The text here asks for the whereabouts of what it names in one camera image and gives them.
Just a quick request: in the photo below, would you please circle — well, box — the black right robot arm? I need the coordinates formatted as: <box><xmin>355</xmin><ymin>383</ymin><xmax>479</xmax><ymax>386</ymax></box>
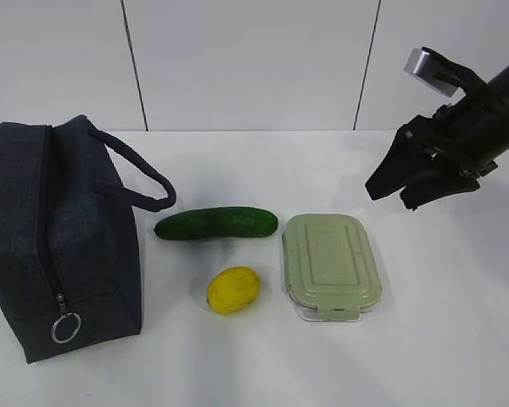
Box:
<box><xmin>365</xmin><ymin>47</ymin><xmax>509</xmax><ymax>210</ymax></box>

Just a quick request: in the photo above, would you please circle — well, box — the green cucumber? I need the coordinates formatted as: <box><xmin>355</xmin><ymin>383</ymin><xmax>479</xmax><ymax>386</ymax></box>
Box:
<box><xmin>154</xmin><ymin>206</ymin><xmax>279</xmax><ymax>241</ymax></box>

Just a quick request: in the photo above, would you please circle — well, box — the dark blue lunch bag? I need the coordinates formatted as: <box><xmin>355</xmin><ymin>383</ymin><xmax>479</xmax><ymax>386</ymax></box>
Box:
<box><xmin>0</xmin><ymin>115</ymin><xmax>176</xmax><ymax>363</ymax></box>

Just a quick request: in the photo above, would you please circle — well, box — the yellow lemon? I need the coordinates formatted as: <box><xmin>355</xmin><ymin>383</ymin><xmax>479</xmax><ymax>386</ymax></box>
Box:
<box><xmin>206</xmin><ymin>266</ymin><xmax>262</xmax><ymax>315</ymax></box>

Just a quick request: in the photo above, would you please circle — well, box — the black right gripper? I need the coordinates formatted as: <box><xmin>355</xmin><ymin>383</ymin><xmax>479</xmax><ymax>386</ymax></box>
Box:
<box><xmin>365</xmin><ymin>102</ymin><xmax>499</xmax><ymax>210</ymax></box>

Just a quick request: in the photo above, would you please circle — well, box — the glass container green lid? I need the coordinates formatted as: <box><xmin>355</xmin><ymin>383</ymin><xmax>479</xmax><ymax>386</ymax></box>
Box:
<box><xmin>282</xmin><ymin>214</ymin><xmax>383</xmax><ymax>322</ymax></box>

